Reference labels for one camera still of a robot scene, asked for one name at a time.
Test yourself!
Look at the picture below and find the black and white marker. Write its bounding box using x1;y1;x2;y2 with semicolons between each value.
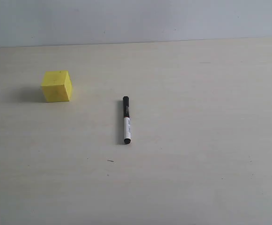
123;96;131;144

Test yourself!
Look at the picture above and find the yellow foam cube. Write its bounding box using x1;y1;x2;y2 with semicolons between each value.
41;70;73;103

